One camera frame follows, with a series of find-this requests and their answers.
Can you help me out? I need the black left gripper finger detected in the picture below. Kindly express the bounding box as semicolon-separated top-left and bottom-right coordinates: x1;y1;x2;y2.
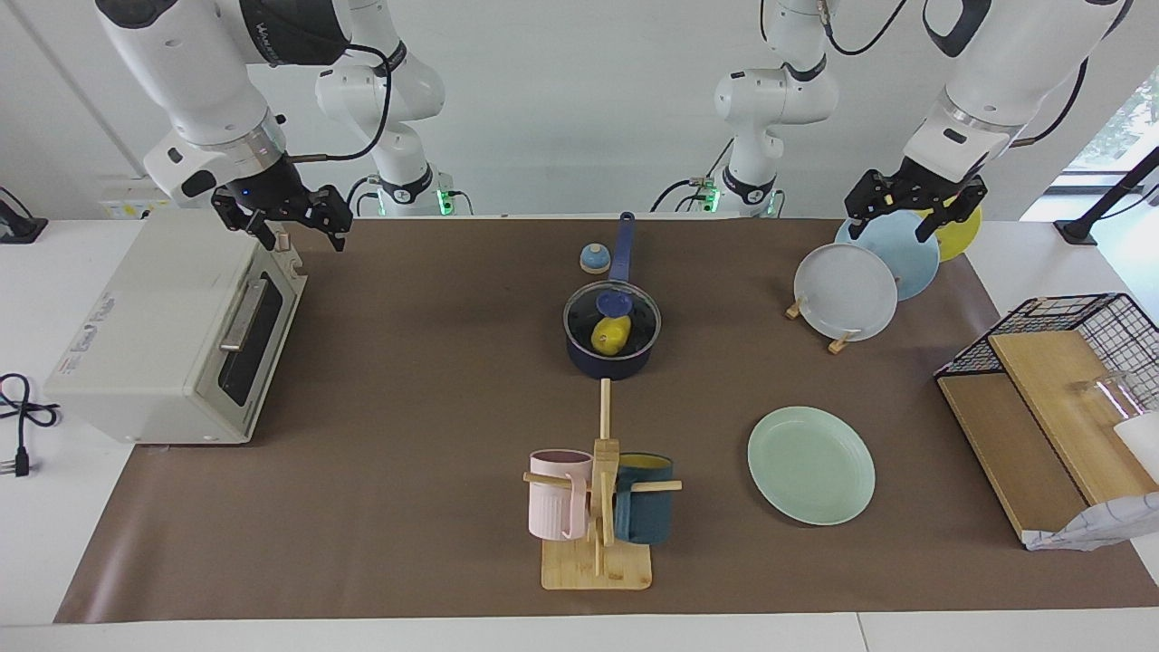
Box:
844;172;885;244
915;180;989;244

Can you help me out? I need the glass lid blue knob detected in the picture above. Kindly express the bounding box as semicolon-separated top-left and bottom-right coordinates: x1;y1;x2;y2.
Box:
563;281;663;359

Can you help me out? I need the yellow lemon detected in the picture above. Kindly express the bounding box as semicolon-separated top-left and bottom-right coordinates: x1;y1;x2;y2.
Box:
591;314;633;355

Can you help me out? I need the yellow plate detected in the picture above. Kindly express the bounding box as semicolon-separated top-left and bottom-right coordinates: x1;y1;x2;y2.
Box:
915;201;982;263

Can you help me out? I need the light blue plate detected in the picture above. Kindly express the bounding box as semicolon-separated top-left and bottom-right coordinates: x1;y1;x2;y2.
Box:
834;205;942;302

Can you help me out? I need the grey plate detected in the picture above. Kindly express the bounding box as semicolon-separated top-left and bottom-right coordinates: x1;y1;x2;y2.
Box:
794;243;899;342

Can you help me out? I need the wooden plate rack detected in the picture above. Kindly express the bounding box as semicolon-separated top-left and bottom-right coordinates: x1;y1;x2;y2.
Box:
784;290;857;355

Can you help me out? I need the pale green plate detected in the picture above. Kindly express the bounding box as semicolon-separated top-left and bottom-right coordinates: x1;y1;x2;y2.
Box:
747;406;876;526

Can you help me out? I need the beige toaster oven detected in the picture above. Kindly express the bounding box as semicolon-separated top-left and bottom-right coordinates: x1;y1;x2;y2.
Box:
43;208;309;446

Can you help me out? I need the clear glass cup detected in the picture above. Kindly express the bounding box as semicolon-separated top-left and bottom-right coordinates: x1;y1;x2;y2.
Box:
1076;371;1144;427

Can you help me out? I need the black desk clamp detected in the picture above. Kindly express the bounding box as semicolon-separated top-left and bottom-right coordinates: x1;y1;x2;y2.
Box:
0;186;48;245

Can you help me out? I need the brown table mat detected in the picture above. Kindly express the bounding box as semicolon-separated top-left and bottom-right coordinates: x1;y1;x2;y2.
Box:
54;217;1159;624

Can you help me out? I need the white plastic cup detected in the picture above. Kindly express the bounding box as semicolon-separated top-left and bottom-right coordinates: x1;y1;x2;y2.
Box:
1114;412;1159;458

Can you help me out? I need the white checked cloth bag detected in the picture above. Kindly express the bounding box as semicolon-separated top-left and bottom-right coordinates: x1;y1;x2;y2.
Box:
1023;493;1159;551

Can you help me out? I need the pink ribbed mug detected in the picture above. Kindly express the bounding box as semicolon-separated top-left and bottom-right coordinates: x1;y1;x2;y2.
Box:
529;449;594;542

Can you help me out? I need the dark teal mug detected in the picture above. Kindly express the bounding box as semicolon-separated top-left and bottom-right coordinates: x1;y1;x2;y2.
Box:
614;453;675;545

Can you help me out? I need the wooden mug tree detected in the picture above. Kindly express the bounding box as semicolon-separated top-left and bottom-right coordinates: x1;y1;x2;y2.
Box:
522;379;683;591

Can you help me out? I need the white wall socket box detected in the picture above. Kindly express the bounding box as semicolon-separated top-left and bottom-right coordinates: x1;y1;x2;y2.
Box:
98;175;196;220

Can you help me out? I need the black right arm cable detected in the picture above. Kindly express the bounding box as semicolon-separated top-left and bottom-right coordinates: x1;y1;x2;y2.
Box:
288;43;393;165

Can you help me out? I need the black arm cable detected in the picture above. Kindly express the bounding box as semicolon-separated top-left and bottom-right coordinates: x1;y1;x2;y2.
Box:
288;43;393;165
818;0;1089;148

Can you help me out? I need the black camera stand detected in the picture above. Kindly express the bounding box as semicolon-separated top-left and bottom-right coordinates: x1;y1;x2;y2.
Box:
1053;145;1159;245

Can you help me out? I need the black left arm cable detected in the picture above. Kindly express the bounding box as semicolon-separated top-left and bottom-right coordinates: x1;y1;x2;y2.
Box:
818;0;1089;148

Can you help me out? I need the black wire basket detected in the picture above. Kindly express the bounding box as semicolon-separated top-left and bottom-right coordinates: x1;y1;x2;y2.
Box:
934;292;1159;413

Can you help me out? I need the black pot purple handle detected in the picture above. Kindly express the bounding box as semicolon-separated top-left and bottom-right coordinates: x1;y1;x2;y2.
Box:
562;212;663;380

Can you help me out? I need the black power cord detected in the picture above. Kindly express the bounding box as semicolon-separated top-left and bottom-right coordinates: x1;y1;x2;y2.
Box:
0;373;62;478

